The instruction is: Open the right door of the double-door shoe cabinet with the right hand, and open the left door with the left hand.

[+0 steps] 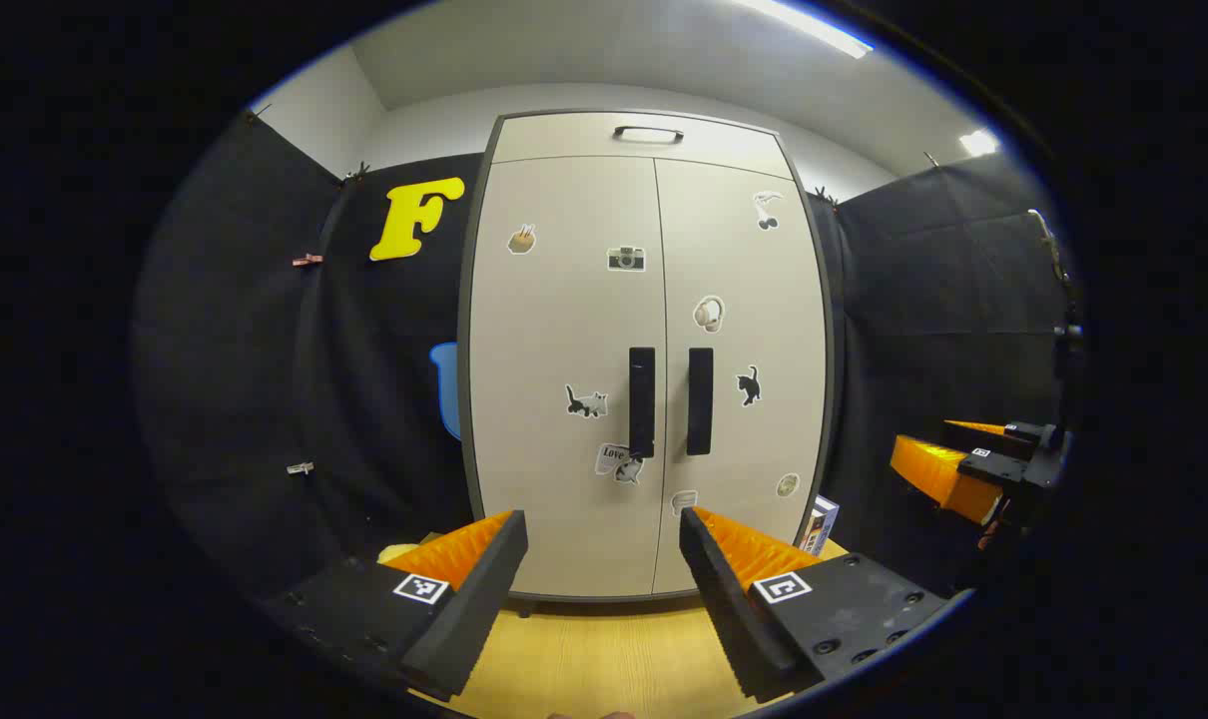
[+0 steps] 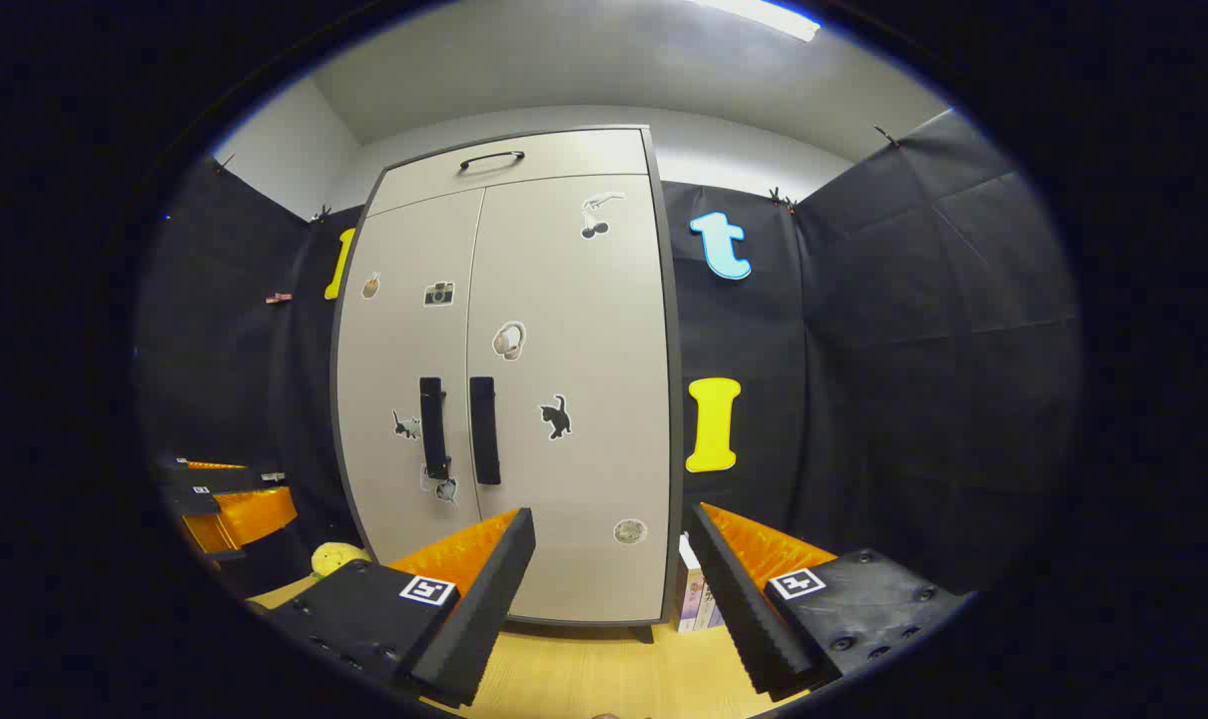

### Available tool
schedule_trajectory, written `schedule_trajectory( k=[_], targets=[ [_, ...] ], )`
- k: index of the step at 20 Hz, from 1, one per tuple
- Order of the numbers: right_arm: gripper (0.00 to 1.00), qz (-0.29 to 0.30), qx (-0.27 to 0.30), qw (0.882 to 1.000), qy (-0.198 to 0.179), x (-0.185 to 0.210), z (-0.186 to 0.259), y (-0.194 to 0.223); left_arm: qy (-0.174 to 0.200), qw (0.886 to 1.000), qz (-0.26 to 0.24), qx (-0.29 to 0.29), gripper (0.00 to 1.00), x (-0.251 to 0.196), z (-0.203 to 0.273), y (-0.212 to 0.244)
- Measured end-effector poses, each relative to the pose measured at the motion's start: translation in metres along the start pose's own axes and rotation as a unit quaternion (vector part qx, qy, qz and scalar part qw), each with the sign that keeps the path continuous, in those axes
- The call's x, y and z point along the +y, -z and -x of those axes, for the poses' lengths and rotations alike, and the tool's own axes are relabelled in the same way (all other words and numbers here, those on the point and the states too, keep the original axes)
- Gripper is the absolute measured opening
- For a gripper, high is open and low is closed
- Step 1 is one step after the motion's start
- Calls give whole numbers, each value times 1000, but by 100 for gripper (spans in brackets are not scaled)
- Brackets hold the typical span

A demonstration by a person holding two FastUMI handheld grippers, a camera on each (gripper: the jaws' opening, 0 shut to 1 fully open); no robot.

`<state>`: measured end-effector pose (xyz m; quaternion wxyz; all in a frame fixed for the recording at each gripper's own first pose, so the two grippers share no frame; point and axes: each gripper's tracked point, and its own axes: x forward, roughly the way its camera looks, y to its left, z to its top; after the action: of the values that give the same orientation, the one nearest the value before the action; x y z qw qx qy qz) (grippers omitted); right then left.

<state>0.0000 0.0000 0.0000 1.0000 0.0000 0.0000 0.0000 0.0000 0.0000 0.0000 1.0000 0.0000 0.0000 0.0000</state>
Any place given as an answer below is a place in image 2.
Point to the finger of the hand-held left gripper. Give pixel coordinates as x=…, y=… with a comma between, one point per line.
x=225, y=479
x=255, y=511

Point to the ceiling light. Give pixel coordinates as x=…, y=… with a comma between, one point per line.
x=764, y=15

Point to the white printed box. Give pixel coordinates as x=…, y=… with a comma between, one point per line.
x=691, y=589

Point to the beige double-door shoe cabinet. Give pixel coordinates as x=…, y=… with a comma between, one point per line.
x=564, y=155

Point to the yellow plush toy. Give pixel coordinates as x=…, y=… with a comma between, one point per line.
x=336, y=559

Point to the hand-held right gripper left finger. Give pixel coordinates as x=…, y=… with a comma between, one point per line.
x=484, y=609

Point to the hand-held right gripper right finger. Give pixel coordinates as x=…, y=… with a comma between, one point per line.
x=739, y=609

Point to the beige cabinet door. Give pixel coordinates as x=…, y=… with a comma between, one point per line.
x=584, y=330
x=404, y=350

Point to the black backdrop cloth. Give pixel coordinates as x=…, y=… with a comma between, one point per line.
x=884, y=350

